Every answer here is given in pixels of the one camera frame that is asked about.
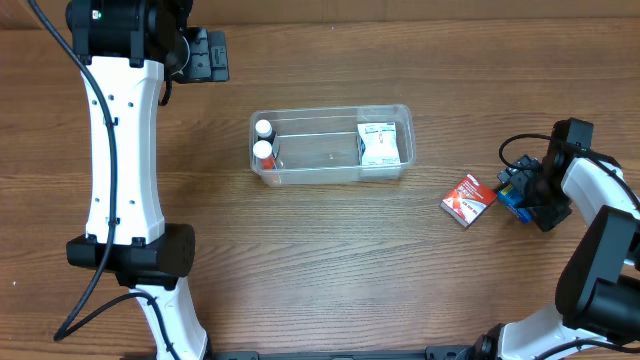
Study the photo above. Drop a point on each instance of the dark bottle white cap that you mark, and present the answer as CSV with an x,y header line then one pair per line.
x,y
265,131

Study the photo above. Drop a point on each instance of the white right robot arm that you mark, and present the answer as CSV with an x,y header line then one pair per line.
x,y
596,305

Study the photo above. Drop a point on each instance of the orange bottle white cap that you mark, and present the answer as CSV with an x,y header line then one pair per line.
x,y
263,151

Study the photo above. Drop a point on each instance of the clear plastic container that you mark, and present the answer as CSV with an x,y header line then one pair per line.
x,y
322,145

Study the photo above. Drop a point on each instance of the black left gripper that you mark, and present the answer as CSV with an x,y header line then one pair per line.
x,y
201,57

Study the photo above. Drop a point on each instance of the white bandage box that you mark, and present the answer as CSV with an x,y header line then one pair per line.
x,y
377,144

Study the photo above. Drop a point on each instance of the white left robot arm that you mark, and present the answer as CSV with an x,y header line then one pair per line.
x,y
130,54

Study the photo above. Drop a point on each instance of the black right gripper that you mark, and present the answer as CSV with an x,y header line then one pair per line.
x,y
538,198

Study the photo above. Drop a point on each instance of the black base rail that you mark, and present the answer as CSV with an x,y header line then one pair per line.
x,y
451,352

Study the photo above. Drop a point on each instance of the red medicine box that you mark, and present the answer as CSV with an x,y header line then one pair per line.
x,y
468,200

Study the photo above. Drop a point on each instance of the blue lozenge box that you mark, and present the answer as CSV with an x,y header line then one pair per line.
x,y
511,199

